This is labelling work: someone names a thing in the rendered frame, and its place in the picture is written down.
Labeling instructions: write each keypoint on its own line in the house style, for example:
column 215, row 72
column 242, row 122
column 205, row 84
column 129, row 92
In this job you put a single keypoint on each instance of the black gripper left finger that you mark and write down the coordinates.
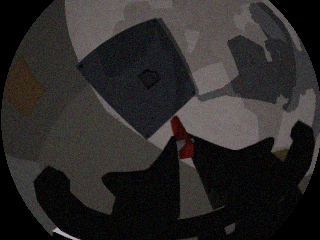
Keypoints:
column 161, row 179

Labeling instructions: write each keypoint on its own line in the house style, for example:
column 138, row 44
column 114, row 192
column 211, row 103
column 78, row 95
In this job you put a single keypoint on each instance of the dark red peg with white top band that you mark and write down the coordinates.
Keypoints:
column 184, row 144

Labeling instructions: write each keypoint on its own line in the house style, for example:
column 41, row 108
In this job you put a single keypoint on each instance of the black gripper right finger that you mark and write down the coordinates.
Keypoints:
column 218, row 167

